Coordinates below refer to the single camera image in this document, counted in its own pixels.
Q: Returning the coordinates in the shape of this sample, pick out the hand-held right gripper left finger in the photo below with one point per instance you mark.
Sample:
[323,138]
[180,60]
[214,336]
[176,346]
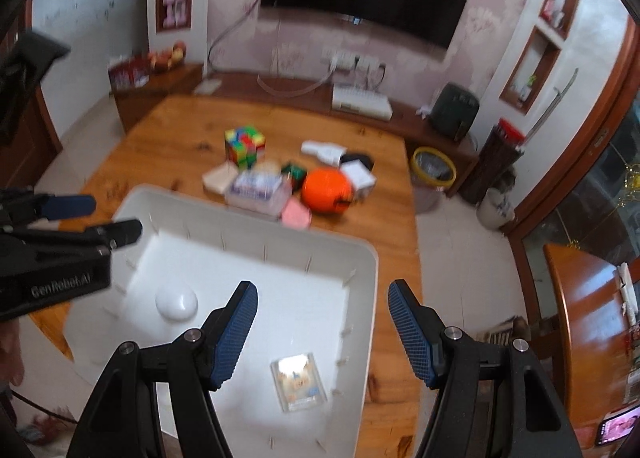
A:
[235,333]

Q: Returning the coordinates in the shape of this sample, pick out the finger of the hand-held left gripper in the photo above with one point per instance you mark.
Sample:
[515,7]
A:
[70,206]
[122,233]

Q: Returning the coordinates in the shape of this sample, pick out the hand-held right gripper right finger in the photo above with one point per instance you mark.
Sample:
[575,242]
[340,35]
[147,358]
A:
[407,323]

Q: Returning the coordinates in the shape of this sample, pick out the white dome-shaped object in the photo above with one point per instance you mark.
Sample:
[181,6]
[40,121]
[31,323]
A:
[176,304]

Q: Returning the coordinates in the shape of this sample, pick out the clear cartoon card box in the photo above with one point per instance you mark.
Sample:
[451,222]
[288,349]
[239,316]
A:
[298,382]

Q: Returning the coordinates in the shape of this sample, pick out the white plastic bin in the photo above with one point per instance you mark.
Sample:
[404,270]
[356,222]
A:
[280,263]

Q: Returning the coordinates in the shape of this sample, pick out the beige rectangular box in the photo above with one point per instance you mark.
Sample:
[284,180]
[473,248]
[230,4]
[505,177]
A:
[219,180]

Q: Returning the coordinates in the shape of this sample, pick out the clear box of blue cards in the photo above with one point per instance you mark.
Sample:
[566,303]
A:
[257,193]

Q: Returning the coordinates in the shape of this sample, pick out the multicoloured puzzle cube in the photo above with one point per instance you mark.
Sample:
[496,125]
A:
[245,147]

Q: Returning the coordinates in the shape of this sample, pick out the orange round case with carabiners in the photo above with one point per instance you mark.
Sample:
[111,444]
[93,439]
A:
[327,193]

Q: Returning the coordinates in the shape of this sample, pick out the green bottle with gold cap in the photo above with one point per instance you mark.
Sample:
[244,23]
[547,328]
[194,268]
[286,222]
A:
[295,176]

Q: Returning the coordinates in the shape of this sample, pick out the brown wooden door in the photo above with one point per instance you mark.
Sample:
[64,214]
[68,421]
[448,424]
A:
[20,157]

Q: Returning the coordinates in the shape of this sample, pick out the magazine on floor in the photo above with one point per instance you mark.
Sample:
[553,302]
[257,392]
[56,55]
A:
[500,333]

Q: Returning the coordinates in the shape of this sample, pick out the pink flat box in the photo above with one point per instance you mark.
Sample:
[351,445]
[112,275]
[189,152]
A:
[296,214]

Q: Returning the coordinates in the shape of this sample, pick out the white ceramic jar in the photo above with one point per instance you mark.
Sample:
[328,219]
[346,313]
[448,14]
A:
[494,210]

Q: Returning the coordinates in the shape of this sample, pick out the red patterned box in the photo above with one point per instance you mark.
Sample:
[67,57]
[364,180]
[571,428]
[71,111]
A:
[128,73]

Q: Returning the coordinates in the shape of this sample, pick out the white cardboard box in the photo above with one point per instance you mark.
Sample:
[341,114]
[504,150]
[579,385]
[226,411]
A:
[361,178]

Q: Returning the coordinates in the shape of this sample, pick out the yellow-rimmed trash bin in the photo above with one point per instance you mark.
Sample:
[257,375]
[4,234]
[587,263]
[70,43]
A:
[434,172]

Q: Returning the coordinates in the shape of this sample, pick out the small white flat device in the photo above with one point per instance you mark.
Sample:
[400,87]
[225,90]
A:
[208,86]

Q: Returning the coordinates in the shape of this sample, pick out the black round object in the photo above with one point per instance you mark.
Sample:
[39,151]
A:
[357,157]

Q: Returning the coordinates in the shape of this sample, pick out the pile of fruit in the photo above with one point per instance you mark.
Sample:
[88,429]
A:
[167,57]

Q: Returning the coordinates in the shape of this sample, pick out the orange wooden chair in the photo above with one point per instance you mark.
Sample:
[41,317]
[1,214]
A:
[585,328]

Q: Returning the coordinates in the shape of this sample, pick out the dark box with red top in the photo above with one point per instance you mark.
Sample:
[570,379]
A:
[492,162]

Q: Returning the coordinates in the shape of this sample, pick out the white handheld device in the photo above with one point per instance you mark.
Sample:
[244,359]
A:
[322,151]

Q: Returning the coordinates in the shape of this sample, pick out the crumpled white tissue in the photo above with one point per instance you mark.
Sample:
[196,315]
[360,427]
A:
[423,111]

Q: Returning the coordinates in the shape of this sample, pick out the black speaker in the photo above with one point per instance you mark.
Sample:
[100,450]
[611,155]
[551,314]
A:
[455,110]

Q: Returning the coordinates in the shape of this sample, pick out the pink toy in niche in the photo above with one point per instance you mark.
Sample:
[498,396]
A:
[176,10]

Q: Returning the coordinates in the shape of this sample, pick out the low wooden tv cabinet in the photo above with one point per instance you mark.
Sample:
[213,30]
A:
[295,90]

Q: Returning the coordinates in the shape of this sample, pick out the white set-top box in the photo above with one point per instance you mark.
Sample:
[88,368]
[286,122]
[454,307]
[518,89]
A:
[361,101]

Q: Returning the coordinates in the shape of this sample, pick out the smartphone with lit screen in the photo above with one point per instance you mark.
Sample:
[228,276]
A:
[619,425]

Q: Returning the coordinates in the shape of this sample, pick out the wooden glass-door cabinet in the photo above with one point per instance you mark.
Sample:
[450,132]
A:
[595,172]

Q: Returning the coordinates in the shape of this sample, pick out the long curved stick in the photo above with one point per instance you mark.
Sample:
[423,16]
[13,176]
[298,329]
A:
[552,105]

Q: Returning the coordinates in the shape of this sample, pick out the small items in niche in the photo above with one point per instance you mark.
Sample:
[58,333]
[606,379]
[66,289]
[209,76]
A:
[527,87]

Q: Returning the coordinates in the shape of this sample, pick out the white wall outlets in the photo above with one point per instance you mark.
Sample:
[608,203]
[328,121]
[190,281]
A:
[350,60]

